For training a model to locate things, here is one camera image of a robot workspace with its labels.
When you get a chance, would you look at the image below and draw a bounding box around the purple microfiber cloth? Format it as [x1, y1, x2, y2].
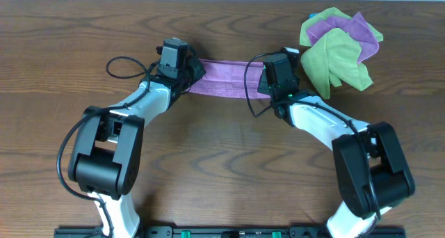
[190, 59, 269, 99]

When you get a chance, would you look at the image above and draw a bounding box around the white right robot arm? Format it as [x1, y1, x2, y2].
[257, 47, 415, 237]

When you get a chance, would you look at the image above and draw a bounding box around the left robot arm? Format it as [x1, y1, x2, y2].
[54, 38, 206, 237]

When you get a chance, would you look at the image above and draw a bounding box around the green cloth back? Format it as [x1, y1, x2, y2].
[300, 7, 383, 47]

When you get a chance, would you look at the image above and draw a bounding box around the green cloth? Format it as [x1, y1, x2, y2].
[300, 28, 373, 99]
[300, 7, 383, 47]

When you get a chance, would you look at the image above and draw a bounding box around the green cloth front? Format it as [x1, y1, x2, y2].
[300, 28, 373, 99]

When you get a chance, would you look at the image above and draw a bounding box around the purple cloth in pile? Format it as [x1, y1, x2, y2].
[306, 13, 380, 63]

